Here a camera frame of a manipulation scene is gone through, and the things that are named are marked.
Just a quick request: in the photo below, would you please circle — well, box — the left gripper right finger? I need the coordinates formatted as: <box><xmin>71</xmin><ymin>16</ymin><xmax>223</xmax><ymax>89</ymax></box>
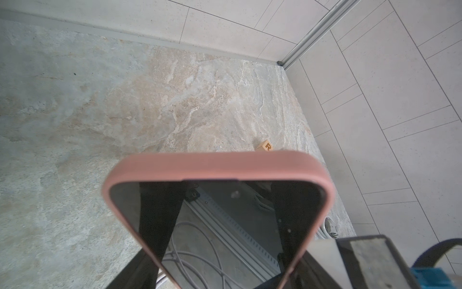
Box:
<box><xmin>256</xmin><ymin>251</ymin><xmax>341</xmax><ymax>289</ymax></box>

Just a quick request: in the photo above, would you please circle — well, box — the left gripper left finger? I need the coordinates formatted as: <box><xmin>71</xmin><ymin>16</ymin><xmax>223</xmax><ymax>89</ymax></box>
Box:
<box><xmin>106</xmin><ymin>249</ymin><xmax>159</xmax><ymax>289</ymax></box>

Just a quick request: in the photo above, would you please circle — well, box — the black phone pink case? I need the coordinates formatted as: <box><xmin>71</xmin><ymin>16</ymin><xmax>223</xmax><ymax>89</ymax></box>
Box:
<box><xmin>102</xmin><ymin>151</ymin><xmax>335</xmax><ymax>287</ymax></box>

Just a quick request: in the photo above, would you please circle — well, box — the wooden letter cube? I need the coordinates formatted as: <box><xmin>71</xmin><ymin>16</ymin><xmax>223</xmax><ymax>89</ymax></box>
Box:
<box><xmin>255</xmin><ymin>140</ymin><xmax>273</xmax><ymax>152</ymax></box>

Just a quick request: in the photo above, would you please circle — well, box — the white power strip cord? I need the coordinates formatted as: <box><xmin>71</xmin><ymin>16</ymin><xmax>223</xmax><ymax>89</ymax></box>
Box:
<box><xmin>317</xmin><ymin>216</ymin><xmax>340</xmax><ymax>240</ymax></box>

